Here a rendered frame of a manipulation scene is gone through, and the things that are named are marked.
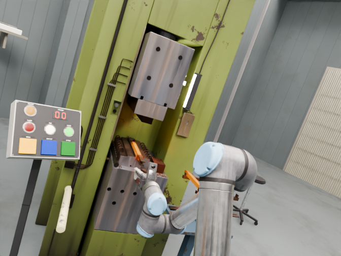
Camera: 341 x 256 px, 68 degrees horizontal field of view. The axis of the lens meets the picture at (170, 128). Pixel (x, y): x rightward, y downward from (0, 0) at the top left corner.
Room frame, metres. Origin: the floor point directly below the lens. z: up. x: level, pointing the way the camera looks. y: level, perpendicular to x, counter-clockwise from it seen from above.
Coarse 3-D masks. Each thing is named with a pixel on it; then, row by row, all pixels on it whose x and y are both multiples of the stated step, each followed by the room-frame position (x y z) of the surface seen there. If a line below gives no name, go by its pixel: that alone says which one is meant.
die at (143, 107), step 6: (126, 102) 1.94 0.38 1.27; (132, 102) 1.71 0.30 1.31; (138, 102) 1.57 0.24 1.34; (144, 102) 1.59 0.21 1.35; (150, 102) 1.60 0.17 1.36; (132, 108) 1.65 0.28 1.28; (138, 108) 1.58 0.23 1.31; (144, 108) 1.59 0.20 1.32; (150, 108) 1.60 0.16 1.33; (156, 108) 1.62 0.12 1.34; (162, 108) 1.63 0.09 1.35; (144, 114) 1.59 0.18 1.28; (150, 114) 1.61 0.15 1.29; (156, 114) 1.62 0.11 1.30; (162, 114) 1.63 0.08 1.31; (162, 120) 1.64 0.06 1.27
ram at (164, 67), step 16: (144, 48) 1.58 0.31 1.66; (160, 48) 1.58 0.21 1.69; (176, 48) 1.62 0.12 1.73; (192, 48) 1.66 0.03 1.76; (144, 64) 1.56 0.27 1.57; (160, 64) 1.60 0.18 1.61; (176, 64) 1.63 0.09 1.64; (144, 80) 1.57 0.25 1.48; (160, 80) 1.61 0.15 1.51; (176, 80) 1.64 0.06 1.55; (144, 96) 1.58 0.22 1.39; (160, 96) 1.62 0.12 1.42; (176, 96) 1.65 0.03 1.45
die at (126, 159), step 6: (126, 138) 1.99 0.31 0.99; (132, 138) 2.01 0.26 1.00; (120, 144) 1.80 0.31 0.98; (126, 144) 1.82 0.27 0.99; (138, 144) 1.92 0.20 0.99; (120, 150) 1.67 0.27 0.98; (126, 150) 1.68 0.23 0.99; (132, 150) 1.72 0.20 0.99; (144, 150) 1.81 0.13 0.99; (120, 156) 1.57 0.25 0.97; (126, 156) 1.59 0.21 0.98; (132, 156) 1.60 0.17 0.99; (144, 156) 1.67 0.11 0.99; (120, 162) 1.58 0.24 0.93; (126, 162) 1.59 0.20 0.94; (132, 162) 1.60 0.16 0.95; (138, 162) 1.62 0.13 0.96; (138, 168) 1.62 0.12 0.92; (144, 168) 1.63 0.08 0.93
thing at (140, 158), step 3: (132, 144) 1.84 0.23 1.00; (135, 144) 1.84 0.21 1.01; (135, 147) 1.76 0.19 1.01; (135, 150) 1.70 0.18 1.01; (138, 150) 1.71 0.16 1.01; (138, 153) 1.64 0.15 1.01; (138, 156) 1.59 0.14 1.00; (141, 156) 1.59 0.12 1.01; (138, 159) 1.58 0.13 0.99; (141, 159) 1.53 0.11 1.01; (141, 162) 1.53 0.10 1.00; (144, 162) 1.51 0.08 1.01; (141, 165) 1.51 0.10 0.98
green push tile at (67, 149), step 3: (63, 144) 1.30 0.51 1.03; (66, 144) 1.31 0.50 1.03; (69, 144) 1.32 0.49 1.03; (72, 144) 1.33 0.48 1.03; (63, 147) 1.29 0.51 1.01; (66, 147) 1.31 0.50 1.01; (69, 147) 1.32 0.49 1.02; (72, 147) 1.33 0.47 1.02; (63, 150) 1.29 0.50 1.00; (66, 150) 1.30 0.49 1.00; (69, 150) 1.31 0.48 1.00; (72, 150) 1.32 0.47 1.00; (63, 153) 1.28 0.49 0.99; (66, 153) 1.30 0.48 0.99; (69, 153) 1.31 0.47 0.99; (72, 153) 1.32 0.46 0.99
